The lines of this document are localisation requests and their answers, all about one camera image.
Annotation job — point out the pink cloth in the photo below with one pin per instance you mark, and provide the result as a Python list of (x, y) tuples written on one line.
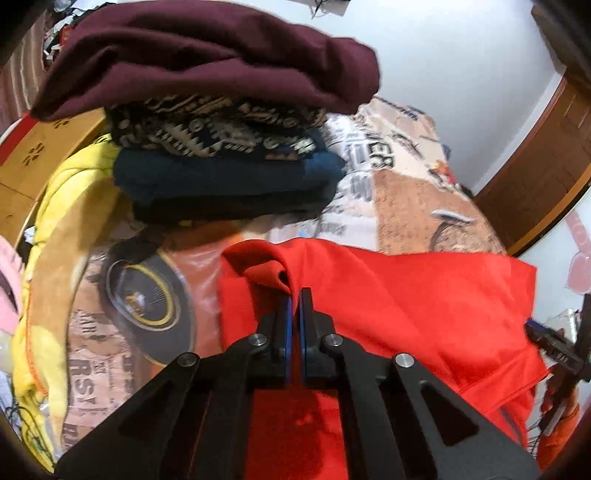
[(8, 286)]

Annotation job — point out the pile of clutter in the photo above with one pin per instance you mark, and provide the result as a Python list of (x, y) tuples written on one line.
[(57, 32)]

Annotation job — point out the striped brown curtain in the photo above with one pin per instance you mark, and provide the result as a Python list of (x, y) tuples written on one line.
[(21, 78)]

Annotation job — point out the printed bed sheet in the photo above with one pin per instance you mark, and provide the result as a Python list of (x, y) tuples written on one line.
[(406, 207)]

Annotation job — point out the folded maroon garment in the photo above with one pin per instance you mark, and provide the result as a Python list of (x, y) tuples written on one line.
[(207, 55)]

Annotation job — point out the folded dark blue garment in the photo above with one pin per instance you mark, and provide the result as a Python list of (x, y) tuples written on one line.
[(221, 180)]

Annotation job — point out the red zip jacket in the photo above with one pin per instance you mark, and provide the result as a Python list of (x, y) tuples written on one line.
[(415, 314)]

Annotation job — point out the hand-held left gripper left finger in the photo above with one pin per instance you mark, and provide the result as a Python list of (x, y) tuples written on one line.
[(288, 337)]

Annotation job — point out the folded patterned dark garment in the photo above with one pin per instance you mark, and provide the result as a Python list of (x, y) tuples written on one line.
[(207, 134)]

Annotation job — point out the white wardrobe door with hearts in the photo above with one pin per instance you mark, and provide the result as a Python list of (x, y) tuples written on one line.
[(554, 272)]

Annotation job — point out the wooden door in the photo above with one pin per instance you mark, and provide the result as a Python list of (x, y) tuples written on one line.
[(545, 175)]

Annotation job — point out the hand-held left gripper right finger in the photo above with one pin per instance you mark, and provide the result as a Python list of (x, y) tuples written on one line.
[(301, 337)]

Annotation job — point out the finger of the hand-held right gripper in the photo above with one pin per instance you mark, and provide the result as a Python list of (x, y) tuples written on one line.
[(554, 348)]

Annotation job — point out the yellow blanket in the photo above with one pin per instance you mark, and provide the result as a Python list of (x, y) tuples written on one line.
[(60, 221)]

